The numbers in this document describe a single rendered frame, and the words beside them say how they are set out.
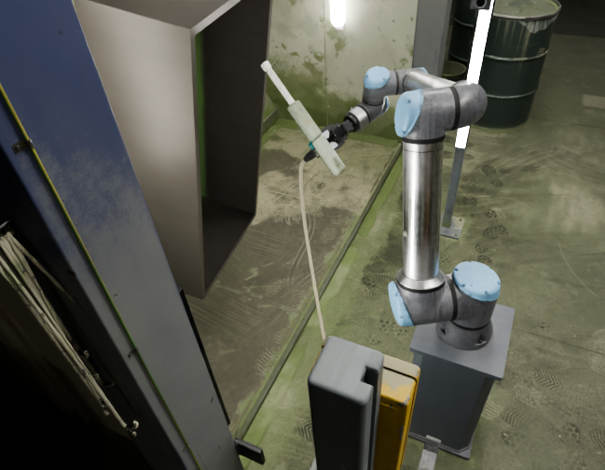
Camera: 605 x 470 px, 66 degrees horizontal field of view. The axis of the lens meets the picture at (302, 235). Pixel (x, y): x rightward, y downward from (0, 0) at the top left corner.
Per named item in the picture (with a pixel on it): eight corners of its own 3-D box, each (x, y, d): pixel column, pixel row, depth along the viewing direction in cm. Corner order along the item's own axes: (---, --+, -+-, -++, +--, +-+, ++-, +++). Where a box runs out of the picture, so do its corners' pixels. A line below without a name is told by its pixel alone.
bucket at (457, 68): (457, 108, 410) (461, 77, 391) (423, 103, 420) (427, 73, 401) (463, 93, 430) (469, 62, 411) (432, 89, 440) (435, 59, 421)
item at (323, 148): (327, 179, 195) (350, 167, 173) (319, 186, 193) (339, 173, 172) (257, 81, 189) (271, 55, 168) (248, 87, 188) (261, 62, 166)
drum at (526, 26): (455, 98, 424) (473, -8, 365) (523, 100, 414) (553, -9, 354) (459, 131, 382) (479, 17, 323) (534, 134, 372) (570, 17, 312)
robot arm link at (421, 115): (452, 331, 150) (466, 89, 117) (398, 338, 149) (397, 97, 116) (435, 304, 164) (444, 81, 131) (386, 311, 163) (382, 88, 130)
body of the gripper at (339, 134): (331, 150, 187) (351, 133, 190) (339, 145, 179) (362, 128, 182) (320, 134, 186) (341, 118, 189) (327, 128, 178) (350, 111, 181)
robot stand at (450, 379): (481, 397, 214) (515, 309, 171) (468, 461, 194) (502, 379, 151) (414, 374, 224) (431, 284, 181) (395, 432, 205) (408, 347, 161)
